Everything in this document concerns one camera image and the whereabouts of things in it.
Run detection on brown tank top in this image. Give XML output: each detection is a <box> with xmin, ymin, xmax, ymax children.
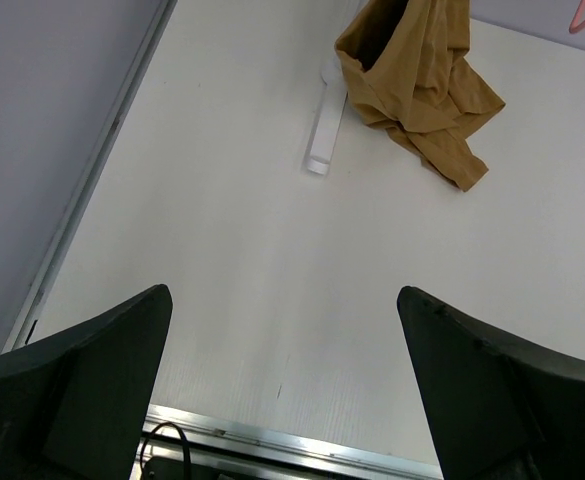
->
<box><xmin>335</xmin><ymin>0</ymin><xmax>505</xmax><ymax>192</ymax></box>

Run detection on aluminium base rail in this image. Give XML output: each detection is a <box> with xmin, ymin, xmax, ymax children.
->
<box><xmin>144</xmin><ymin>405</ymin><xmax>443</xmax><ymax>479</ymax></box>

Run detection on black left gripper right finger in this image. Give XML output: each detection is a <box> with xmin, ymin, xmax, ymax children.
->
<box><xmin>397</xmin><ymin>286</ymin><xmax>585</xmax><ymax>479</ymax></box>

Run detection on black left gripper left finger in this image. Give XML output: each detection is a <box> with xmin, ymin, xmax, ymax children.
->
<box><xmin>0</xmin><ymin>285</ymin><xmax>173</xmax><ymax>479</ymax></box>

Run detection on white clothes rack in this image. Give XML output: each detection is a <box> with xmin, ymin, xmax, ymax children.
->
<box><xmin>306</xmin><ymin>54</ymin><xmax>347</xmax><ymax>175</ymax></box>

